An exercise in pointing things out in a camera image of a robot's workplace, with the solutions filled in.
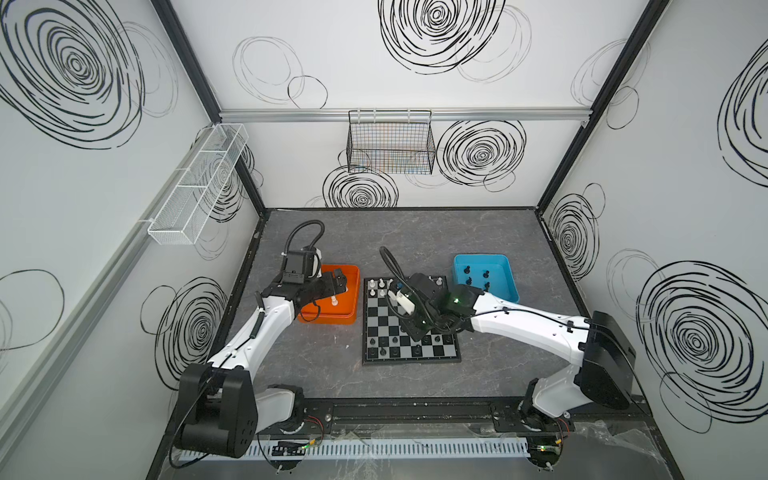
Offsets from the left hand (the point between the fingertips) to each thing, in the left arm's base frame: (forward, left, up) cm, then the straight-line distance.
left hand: (336, 280), depth 86 cm
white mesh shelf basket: (+5, +36, +22) cm, 42 cm away
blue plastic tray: (+11, -50, -10) cm, 52 cm away
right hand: (-13, -19, 0) cm, 23 cm away
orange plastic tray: (-4, 0, -10) cm, 11 cm away
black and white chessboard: (-14, -15, -10) cm, 23 cm away
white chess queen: (-2, +2, -10) cm, 10 cm away
